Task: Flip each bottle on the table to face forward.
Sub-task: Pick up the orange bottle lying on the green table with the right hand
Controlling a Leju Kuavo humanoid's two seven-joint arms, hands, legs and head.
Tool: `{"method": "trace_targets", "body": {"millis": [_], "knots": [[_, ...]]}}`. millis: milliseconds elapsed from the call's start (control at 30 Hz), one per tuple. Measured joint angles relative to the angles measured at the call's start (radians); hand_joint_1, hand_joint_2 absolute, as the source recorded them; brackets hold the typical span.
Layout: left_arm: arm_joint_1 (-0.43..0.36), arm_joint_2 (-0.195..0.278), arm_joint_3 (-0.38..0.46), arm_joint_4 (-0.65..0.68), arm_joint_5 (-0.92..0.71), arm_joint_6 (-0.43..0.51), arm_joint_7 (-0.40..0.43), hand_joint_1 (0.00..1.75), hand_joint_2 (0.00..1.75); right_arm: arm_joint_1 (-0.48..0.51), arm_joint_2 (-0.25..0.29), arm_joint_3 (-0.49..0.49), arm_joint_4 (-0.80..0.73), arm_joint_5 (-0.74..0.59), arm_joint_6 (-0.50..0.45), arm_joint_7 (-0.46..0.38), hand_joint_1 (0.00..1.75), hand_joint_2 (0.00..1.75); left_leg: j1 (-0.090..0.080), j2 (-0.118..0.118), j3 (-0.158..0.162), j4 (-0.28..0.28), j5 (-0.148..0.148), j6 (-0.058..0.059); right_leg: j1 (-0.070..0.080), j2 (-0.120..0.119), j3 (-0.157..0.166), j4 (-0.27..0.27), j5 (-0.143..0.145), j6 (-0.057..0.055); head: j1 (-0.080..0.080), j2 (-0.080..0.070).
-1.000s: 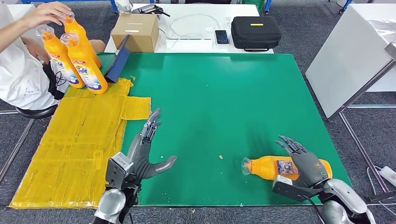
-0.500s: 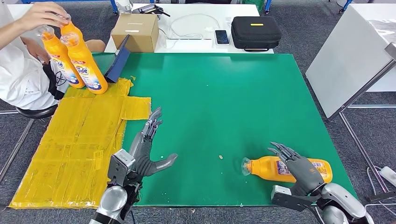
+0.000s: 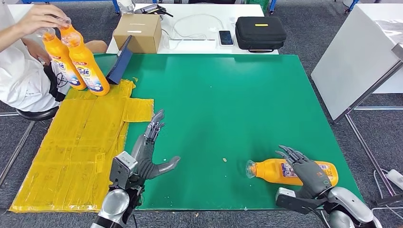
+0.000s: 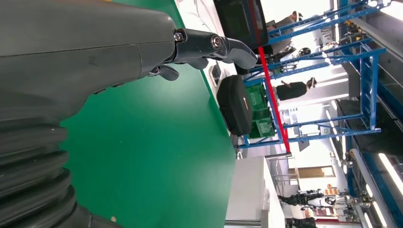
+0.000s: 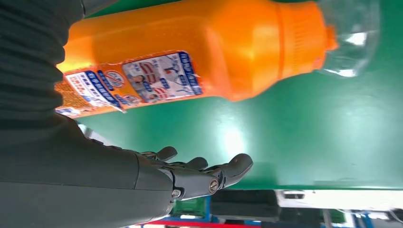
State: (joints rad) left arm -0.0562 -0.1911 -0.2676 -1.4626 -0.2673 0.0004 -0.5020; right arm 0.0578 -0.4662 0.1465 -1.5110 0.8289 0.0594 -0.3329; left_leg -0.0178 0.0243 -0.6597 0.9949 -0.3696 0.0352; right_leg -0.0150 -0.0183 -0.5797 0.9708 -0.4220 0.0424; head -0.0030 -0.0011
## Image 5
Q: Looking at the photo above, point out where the white desk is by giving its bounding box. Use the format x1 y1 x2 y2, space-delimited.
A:
276 190 403 212

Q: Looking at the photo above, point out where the green table mat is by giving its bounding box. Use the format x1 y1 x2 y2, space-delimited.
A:
77 0 403 191

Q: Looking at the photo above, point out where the green plastic crate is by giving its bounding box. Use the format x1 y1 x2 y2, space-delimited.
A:
171 198 208 219

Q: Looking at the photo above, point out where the blue metal frame leg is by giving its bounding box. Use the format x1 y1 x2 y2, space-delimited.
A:
204 196 212 221

